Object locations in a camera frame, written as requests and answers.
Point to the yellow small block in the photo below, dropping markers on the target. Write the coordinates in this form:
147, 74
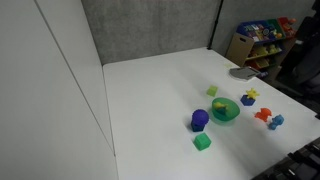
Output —
220, 106

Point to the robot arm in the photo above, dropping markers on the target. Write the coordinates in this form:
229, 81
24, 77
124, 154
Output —
306, 56

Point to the green translucent bowl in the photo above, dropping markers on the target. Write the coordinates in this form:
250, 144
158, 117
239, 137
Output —
233, 115

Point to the toy shelf with coloured bins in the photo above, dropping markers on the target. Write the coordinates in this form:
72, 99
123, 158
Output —
240, 46

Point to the light blue rubber toy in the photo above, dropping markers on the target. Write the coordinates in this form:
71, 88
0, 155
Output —
276, 122

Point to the purple cylinder block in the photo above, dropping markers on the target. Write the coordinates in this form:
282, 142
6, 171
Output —
200, 116

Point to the dark blue block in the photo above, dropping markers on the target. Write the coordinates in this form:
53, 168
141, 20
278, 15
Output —
196, 127

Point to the lime green cube block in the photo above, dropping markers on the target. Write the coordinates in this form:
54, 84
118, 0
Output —
212, 90

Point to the teal cone block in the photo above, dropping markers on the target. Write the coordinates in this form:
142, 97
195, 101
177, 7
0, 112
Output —
224, 112

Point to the pale yellow sticky note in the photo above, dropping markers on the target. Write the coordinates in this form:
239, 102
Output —
228, 65

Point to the grey flat tray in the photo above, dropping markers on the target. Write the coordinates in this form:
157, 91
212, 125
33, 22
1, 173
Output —
242, 73

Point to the black vertical pole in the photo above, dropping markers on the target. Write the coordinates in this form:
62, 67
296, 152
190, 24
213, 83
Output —
214, 25

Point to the blue hexagon block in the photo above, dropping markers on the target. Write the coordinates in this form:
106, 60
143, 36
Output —
247, 101

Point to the yellow star block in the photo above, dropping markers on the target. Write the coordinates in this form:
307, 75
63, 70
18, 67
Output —
252, 93

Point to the red block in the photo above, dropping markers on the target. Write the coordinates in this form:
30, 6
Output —
263, 114

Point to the black ridged equipment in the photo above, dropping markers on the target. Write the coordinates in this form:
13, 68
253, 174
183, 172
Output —
296, 165

